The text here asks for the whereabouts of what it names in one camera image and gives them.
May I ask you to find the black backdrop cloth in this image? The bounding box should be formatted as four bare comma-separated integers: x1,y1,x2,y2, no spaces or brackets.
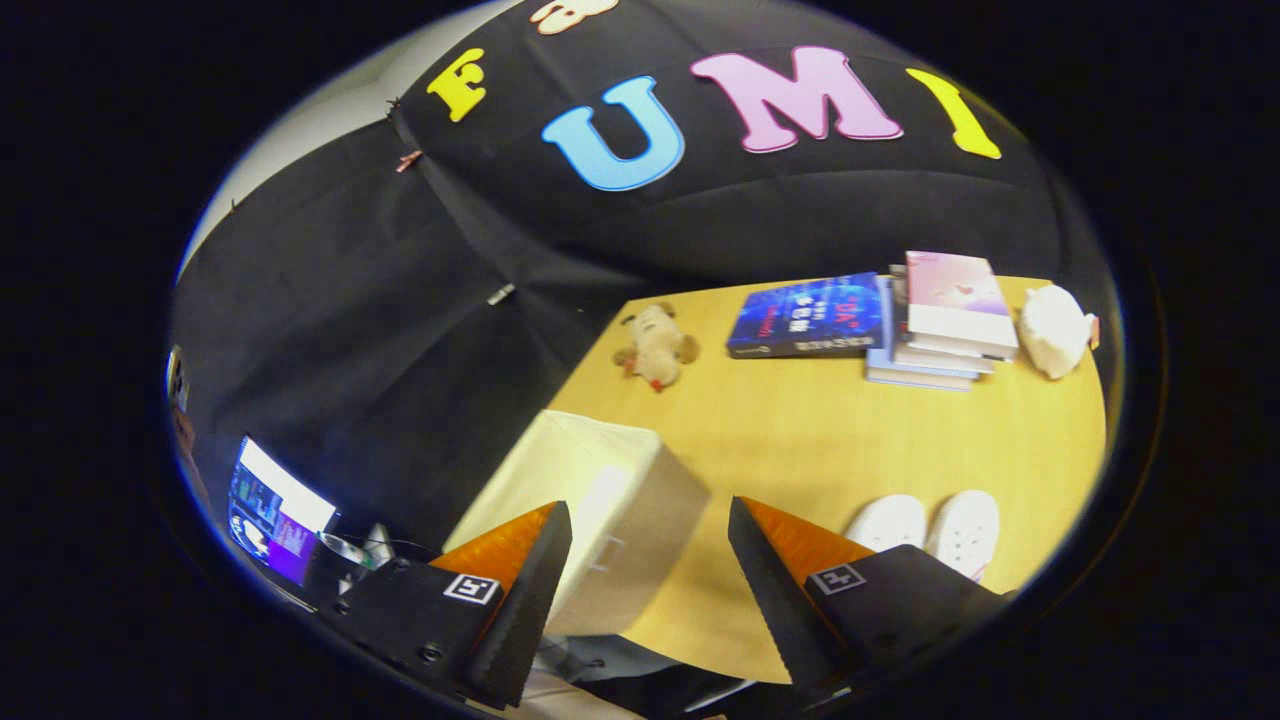
165,0,1101,561

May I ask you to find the white plush toy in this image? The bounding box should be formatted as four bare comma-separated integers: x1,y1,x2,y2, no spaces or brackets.
1018,285,1099,381

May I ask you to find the beige plush toy animal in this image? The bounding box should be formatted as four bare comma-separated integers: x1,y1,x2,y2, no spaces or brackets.
613,302,701,393

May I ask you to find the computer monitor screen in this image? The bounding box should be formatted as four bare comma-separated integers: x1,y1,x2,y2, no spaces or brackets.
228,436,341,586

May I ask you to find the cream fabric storage box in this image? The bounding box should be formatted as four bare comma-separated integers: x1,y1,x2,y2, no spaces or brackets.
443,410,713,638

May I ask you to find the white shoe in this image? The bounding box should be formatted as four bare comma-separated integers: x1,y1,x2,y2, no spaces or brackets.
925,490,1001,583
845,494,927,553

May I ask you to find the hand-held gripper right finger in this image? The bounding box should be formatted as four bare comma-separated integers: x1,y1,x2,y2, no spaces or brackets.
728,495,1011,691

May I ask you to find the dark cover book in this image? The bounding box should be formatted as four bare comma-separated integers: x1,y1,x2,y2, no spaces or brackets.
888,265,999,376

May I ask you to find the light blue book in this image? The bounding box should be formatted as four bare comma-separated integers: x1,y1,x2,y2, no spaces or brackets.
865,276,981,392

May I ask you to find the dark blue book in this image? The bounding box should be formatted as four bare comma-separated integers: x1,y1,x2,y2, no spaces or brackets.
726,272,883,360

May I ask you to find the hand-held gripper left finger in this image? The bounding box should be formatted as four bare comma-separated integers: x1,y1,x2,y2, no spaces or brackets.
320,501,573,709

